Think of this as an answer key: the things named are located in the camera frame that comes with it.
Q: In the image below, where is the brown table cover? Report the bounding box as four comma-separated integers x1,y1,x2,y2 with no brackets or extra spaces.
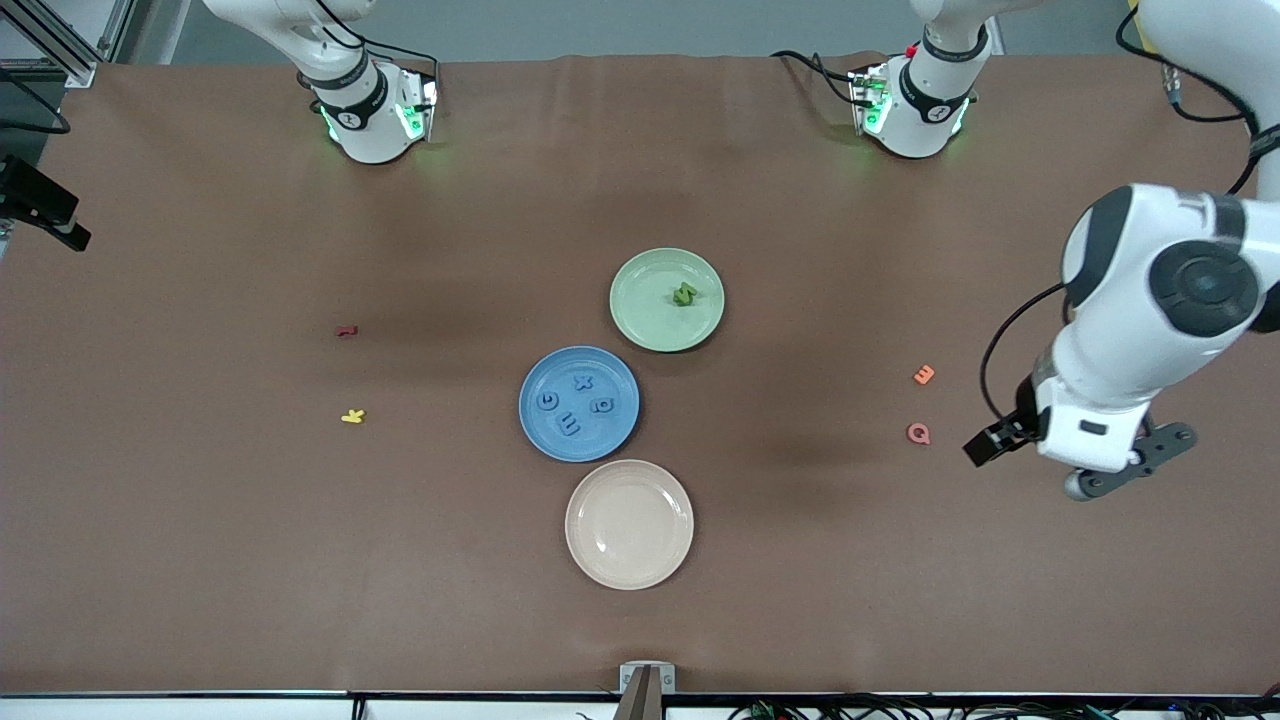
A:
0,52,1280,696

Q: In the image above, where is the black left base cable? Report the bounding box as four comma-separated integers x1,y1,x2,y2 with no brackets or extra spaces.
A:
770,48,863,106

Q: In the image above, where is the black right base cable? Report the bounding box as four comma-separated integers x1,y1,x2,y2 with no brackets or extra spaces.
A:
360,38,443,81

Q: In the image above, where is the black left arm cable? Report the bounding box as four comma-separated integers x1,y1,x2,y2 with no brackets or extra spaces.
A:
980,5,1280,426

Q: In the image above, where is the blue plate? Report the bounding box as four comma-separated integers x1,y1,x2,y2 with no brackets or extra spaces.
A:
518,345,641,464

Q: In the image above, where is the green plate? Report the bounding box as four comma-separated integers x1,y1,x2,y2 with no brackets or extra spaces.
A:
609,247,726,354

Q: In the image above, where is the beige plate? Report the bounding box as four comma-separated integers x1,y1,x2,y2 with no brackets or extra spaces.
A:
564,458,695,591

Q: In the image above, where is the aluminium frame profile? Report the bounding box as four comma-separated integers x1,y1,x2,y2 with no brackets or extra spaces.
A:
0,0,136,89

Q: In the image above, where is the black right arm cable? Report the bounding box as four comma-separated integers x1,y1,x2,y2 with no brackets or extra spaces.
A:
0,68,71,135

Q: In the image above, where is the black base cable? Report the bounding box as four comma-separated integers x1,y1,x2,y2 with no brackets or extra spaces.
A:
770,48,863,106
360,38,443,81

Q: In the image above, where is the grey metal bracket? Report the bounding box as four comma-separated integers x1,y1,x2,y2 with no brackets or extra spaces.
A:
619,662,677,695

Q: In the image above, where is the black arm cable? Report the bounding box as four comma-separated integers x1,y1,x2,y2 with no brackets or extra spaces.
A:
980,5,1280,426
0,68,71,135

